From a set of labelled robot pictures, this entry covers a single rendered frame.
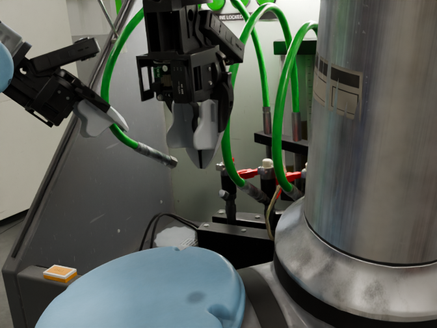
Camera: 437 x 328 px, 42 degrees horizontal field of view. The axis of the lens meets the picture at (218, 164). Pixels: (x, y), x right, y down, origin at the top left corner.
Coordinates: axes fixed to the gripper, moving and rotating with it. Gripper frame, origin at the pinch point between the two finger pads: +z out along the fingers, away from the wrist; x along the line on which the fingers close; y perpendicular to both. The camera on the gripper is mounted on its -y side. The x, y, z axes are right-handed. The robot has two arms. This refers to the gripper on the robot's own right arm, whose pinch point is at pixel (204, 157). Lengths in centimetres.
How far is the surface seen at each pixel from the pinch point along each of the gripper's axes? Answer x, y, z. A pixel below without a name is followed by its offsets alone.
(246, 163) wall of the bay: -21, -57, 21
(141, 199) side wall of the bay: -43, -43, 27
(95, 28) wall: -340, -400, 16
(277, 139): 4.5, -13.7, 1.4
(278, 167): 4.5, -13.8, 5.6
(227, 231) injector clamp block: -10.7, -24.8, 22.9
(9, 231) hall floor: -246, -171, 121
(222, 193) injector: -11.6, -25.8, 15.9
